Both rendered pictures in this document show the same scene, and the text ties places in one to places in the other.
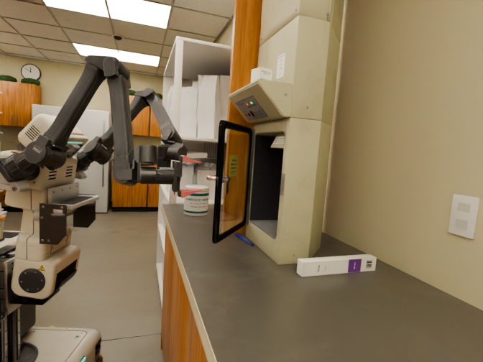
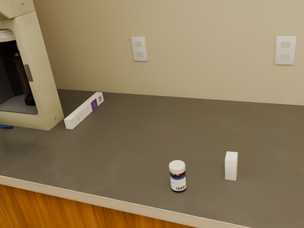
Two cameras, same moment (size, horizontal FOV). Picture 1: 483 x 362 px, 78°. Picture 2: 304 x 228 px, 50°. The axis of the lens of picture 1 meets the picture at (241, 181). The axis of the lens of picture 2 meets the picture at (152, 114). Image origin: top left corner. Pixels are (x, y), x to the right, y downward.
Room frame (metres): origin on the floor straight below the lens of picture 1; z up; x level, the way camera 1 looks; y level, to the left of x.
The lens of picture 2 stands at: (-0.22, 0.42, 1.59)
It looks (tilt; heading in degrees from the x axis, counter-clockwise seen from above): 28 degrees down; 314
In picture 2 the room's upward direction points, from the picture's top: 7 degrees counter-clockwise
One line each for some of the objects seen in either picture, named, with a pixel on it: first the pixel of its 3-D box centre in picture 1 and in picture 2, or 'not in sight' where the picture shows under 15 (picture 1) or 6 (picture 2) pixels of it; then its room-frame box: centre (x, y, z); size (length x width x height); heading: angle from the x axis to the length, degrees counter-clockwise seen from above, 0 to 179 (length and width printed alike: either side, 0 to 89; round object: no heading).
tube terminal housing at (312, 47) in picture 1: (297, 146); (13, 32); (1.12, -0.20, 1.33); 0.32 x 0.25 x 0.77; 19
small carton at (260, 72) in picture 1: (261, 78); not in sight; (1.03, -0.04, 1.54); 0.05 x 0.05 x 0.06; 36
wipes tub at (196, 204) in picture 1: (196, 200); not in sight; (1.59, 0.24, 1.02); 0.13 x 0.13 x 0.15
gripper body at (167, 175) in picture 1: (167, 175); not in sight; (1.00, 0.25, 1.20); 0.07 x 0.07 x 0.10; 19
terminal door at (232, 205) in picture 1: (233, 179); not in sight; (1.08, 0.03, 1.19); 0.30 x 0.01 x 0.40; 160
